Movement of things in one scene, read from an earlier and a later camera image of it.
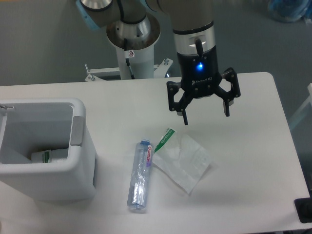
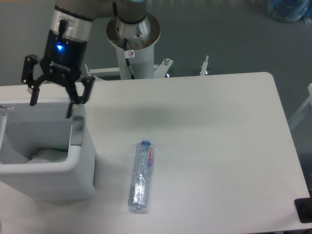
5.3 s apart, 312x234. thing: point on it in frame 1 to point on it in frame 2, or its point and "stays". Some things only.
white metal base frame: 160,71 stays
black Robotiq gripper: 199,74 to 62,60
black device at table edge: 303,208 stays
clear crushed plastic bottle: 137,197 stays
